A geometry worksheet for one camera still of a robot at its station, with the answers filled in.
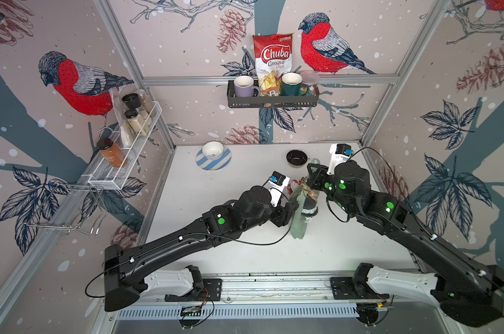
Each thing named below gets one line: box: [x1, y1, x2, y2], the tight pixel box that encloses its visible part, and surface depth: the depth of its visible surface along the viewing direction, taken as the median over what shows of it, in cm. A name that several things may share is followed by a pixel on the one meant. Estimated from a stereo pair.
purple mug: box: [233, 75, 260, 98], surface depth 85 cm
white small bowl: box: [201, 141, 225, 161], surface depth 116 cm
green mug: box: [281, 71, 303, 97], surface depth 85 cm
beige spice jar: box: [124, 108, 148, 136], surface depth 79 cm
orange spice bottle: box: [96, 137, 126, 169], surface depth 69 cm
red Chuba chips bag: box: [252, 32, 295, 97], surface depth 82 cm
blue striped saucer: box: [195, 146, 233, 172], surface depth 116 cm
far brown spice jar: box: [137, 89, 156, 117], surface depth 87 cm
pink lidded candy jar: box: [298, 70, 321, 97], surface depth 87 cm
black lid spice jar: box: [121, 93, 152, 126], surface depth 81 cm
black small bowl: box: [286, 149, 309, 168], surface depth 112 cm
